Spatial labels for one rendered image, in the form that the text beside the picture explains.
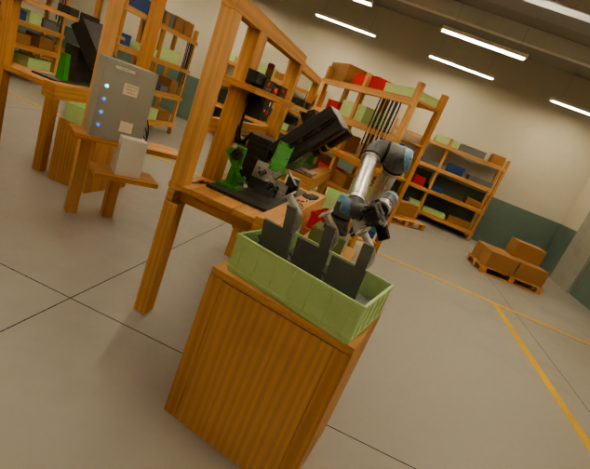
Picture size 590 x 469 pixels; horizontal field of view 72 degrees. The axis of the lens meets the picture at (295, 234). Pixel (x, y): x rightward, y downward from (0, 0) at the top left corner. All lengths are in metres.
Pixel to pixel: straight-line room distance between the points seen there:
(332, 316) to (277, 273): 0.28
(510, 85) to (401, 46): 2.88
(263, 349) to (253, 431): 0.38
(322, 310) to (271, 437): 0.63
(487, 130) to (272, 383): 10.70
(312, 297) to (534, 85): 11.05
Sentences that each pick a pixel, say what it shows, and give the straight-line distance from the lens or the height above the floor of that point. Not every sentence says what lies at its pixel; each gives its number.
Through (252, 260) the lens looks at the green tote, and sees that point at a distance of 1.69.
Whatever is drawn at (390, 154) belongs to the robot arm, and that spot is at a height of 1.48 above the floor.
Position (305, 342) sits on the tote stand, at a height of 0.71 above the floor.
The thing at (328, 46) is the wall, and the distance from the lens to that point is 12.07.
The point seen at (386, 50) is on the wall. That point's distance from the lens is 11.91.
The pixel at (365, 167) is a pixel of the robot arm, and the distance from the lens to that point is 2.00.
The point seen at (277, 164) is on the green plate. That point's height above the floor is 1.12.
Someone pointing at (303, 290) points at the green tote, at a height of 0.89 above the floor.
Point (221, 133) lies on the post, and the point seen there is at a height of 1.19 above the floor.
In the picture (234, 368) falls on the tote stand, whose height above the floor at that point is 0.42.
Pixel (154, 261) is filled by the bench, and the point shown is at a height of 0.36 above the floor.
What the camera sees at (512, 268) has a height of 0.28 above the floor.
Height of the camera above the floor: 1.51
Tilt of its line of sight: 16 degrees down
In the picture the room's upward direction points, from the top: 22 degrees clockwise
